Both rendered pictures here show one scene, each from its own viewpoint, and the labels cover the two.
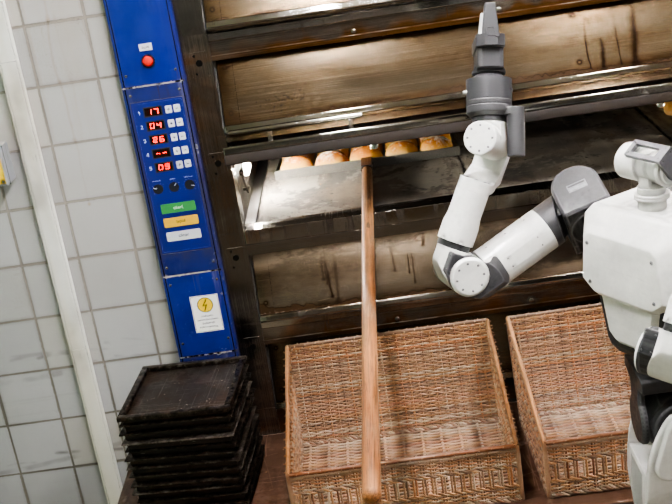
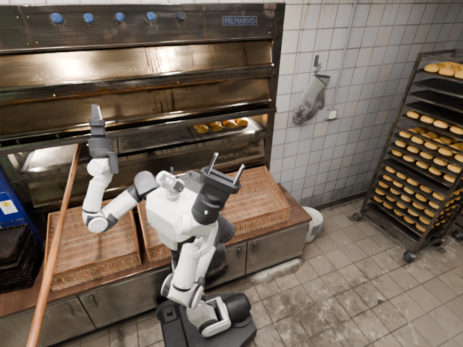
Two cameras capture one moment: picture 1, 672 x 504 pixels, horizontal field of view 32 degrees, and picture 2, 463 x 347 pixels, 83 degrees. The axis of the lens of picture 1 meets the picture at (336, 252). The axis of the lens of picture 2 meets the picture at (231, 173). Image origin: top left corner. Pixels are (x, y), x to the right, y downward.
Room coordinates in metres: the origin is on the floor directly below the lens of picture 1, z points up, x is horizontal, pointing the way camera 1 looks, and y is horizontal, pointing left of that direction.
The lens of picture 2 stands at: (1.05, -0.44, 2.13)
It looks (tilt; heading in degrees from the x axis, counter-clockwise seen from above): 34 degrees down; 335
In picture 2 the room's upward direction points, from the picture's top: straight up
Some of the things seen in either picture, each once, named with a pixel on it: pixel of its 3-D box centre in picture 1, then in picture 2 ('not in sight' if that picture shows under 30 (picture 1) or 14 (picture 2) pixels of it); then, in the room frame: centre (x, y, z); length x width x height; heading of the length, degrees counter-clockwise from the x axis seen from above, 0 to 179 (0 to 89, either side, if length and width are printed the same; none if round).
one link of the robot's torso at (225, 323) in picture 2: not in sight; (212, 316); (1.97, -0.71, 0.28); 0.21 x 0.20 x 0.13; 88
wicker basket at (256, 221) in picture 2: not in sight; (247, 198); (2.54, -1.27, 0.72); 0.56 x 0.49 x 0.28; 86
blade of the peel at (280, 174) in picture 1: (366, 147); not in sight; (3.47, -0.14, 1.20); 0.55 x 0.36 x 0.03; 86
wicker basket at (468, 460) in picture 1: (397, 417); (94, 238); (2.60, -0.09, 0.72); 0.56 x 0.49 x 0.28; 87
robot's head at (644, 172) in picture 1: (648, 170); (169, 184); (1.97, -0.57, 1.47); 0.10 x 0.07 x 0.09; 27
